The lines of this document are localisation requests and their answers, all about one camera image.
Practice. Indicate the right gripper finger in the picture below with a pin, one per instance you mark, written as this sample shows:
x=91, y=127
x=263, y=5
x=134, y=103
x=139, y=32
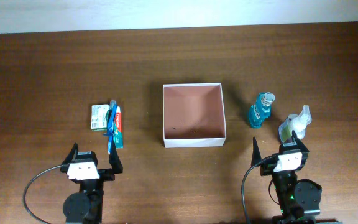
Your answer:
x=256, y=157
x=299, y=143

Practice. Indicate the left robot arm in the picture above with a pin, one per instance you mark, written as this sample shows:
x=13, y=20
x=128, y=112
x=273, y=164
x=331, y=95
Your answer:
x=86, y=205

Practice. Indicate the Colgate toothpaste tube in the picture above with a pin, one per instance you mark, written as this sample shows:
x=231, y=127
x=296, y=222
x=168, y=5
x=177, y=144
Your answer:
x=118, y=138

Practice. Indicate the clear pump soap bottle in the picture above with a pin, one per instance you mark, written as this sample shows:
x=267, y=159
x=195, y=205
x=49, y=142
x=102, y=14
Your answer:
x=296, y=123

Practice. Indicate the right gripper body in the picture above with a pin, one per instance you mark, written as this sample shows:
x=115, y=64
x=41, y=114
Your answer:
x=267, y=168

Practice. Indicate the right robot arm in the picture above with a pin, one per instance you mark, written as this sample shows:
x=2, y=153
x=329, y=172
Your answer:
x=298, y=199

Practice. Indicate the white cardboard box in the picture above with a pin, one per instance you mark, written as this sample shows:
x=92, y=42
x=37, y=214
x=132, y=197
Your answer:
x=193, y=115

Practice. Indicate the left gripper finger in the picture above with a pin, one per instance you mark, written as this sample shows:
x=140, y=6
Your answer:
x=71, y=155
x=114, y=160

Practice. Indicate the green white soap box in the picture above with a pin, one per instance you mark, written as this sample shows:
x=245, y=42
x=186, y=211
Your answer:
x=99, y=117

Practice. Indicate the blue toothbrush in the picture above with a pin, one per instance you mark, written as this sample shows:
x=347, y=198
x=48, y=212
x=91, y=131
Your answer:
x=110, y=125

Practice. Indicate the blue mouthwash bottle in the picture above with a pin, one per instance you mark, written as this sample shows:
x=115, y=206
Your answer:
x=261, y=109

